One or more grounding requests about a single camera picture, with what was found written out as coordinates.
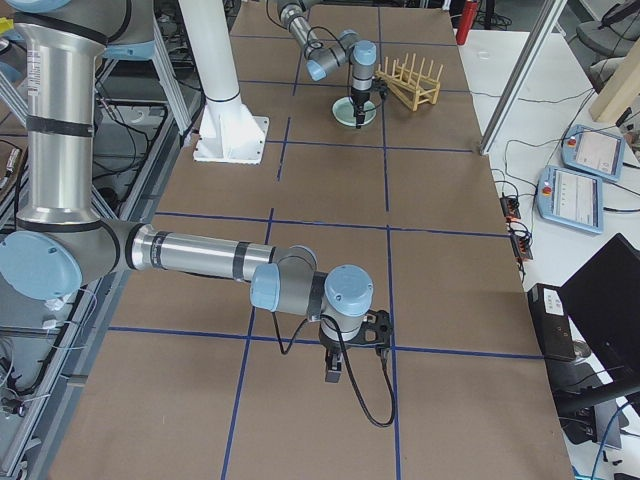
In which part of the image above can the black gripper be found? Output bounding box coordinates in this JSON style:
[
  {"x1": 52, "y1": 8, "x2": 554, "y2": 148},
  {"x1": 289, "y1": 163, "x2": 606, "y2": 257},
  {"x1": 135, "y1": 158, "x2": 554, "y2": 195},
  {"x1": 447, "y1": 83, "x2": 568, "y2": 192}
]
[
  {"x1": 350, "y1": 87, "x2": 370, "y2": 127},
  {"x1": 319, "y1": 333, "x2": 343, "y2": 383}
]

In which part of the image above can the mint green plate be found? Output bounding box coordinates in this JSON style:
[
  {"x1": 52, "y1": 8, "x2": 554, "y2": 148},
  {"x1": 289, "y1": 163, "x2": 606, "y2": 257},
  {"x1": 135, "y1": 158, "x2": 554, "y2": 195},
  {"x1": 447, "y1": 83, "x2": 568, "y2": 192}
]
[{"x1": 332, "y1": 96, "x2": 377, "y2": 128}]

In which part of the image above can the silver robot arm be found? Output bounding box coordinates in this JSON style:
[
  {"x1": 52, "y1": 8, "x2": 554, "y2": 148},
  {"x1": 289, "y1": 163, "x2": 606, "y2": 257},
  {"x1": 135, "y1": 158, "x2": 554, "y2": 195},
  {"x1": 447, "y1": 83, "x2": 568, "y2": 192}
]
[
  {"x1": 1, "y1": 1, "x2": 377, "y2": 382},
  {"x1": 277, "y1": 1, "x2": 377, "y2": 129}
]

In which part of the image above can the wooden dish rack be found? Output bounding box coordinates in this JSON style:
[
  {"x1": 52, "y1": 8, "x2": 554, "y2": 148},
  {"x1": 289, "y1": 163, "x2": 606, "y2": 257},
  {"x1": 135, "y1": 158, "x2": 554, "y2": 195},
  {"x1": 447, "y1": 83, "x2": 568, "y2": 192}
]
[{"x1": 376, "y1": 53, "x2": 444, "y2": 112}]

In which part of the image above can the red cylinder bottle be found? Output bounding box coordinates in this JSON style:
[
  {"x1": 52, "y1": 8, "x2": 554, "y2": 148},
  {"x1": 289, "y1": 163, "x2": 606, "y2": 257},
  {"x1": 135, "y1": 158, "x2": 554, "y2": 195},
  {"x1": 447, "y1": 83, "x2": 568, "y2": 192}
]
[{"x1": 456, "y1": 0, "x2": 478, "y2": 46}]

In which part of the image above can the brown paper table cover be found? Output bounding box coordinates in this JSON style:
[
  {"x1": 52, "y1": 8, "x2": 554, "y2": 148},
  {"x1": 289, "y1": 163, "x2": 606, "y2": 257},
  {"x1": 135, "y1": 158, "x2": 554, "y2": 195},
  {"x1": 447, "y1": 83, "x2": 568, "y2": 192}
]
[{"x1": 49, "y1": 3, "x2": 572, "y2": 479}]

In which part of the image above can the orange black connector block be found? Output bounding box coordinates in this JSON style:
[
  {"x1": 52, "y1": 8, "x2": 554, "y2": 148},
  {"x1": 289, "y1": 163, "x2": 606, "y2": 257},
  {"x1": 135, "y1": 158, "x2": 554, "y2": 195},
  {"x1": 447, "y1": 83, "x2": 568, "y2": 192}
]
[{"x1": 500, "y1": 195, "x2": 521, "y2": 220}]

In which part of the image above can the black box with label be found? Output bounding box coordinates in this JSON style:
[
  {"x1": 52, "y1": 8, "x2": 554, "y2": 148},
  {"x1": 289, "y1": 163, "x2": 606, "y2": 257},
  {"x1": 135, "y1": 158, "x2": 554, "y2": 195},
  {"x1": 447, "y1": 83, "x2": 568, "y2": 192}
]
[{"x1": 527, "y1": 283, "x2": 575, "y2": 362}]

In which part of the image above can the near blue teach pendant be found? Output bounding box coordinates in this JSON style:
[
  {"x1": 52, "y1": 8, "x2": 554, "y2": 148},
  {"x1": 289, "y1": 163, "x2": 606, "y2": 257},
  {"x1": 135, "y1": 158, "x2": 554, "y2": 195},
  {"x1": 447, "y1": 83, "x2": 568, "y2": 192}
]
[{"x1": 536, "y1": 165, "x2": 604, "y2": 234}]

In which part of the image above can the blue teach pendant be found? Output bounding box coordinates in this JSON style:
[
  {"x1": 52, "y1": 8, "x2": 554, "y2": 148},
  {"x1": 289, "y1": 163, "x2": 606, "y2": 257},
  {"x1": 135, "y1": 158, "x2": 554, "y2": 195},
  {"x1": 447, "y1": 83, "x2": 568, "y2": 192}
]
[
  {"x1": 561, "y1": 124, "x2": 624, "y2": 182},
  {"x1": 536, "y1": 165, "x2": 604, "y2": 234}
]

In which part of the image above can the far blue teach pendant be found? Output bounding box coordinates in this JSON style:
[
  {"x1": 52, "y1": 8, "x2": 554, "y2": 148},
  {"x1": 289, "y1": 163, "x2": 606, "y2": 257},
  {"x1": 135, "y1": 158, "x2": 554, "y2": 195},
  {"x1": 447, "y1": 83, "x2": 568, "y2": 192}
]
[{"x1": 561, "y1": 124, "x2": 624, "y2": 182}]

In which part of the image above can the wooden beam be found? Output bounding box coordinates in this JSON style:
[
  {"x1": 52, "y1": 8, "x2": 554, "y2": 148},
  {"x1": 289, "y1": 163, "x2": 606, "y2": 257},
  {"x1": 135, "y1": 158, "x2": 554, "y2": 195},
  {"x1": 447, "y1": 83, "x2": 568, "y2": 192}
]
[{"x1": 589, "y1": 40, "x2": 639, "y2": 123}]

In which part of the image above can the black laptop computer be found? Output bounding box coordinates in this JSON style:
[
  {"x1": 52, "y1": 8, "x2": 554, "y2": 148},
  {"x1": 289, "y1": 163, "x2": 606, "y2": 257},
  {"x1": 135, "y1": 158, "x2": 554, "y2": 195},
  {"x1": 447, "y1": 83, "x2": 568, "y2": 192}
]
[{"x1": 559, "y1": 233, "x2": 639, "y2": 381}]

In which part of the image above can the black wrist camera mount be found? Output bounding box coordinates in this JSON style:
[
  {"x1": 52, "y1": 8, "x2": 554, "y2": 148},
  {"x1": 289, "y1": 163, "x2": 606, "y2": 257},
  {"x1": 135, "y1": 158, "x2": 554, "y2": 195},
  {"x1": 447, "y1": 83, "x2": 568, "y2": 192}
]
[{"x1": 354, "y1": 310, "x2": 393, "y2": 350}]

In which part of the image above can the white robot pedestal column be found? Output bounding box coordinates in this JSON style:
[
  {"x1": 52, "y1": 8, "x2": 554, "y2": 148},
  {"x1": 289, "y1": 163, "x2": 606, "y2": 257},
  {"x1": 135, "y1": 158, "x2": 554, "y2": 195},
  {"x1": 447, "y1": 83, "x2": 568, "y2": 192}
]
[{"x1": 179, "y1": 0, "x2": 269, "y2": 165}]

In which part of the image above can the aluminium frame post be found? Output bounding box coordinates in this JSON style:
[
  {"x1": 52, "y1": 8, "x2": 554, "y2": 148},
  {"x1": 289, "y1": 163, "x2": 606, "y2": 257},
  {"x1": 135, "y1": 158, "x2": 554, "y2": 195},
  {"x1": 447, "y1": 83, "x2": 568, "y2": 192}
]
[{"x1": 479, "y1": 0, "x2": 567, "y2": 155}]

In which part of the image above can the aluminium side frame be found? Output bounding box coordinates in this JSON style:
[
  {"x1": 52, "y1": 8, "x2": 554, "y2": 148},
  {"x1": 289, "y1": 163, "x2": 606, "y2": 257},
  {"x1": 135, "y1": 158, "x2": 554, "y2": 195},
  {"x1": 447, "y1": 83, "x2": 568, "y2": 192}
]
[{"x1": 0, "y1": 19, "x2": 196, "y2": 480}]

